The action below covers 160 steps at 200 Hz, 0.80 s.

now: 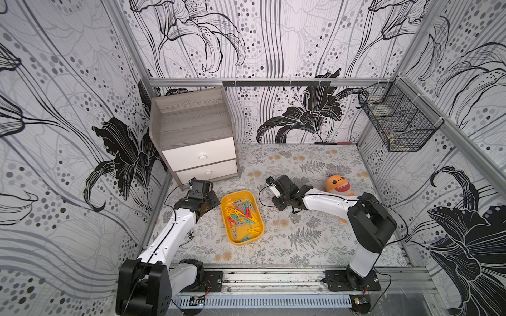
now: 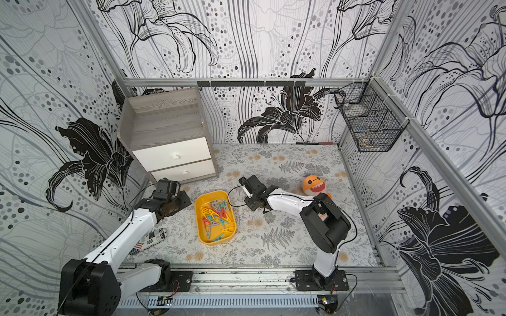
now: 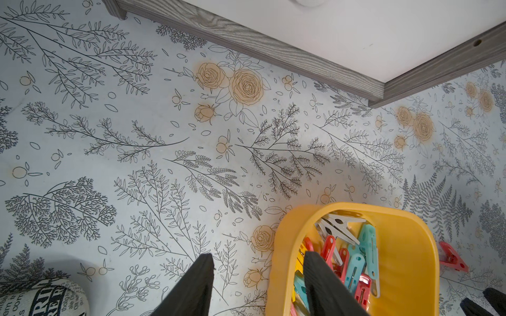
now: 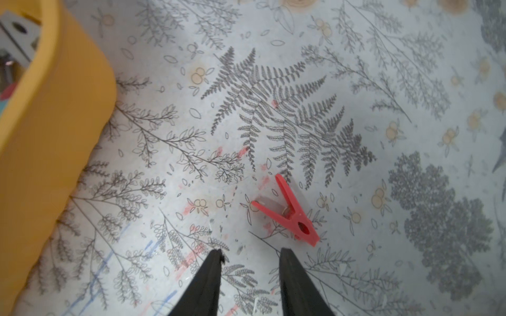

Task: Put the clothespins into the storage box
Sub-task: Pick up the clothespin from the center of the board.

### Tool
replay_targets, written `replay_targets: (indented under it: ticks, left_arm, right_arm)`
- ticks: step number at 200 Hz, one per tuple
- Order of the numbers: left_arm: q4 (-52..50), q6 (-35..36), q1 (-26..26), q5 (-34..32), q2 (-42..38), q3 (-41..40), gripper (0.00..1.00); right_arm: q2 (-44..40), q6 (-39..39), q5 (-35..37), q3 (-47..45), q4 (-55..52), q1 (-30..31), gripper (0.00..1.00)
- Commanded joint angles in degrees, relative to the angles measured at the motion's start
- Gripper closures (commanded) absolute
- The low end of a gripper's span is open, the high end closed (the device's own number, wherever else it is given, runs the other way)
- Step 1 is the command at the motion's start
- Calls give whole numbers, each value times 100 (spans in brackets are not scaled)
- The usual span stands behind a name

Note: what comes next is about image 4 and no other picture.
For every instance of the yellow plastic storage tray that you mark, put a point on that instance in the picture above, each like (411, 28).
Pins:
(51, 123)

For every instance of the red clothespin far pair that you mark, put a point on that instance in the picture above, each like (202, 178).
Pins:
(294, 219)

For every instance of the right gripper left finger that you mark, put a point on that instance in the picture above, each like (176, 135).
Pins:
(202, 295)

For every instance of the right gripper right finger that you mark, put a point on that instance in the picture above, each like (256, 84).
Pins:
(299, 296)

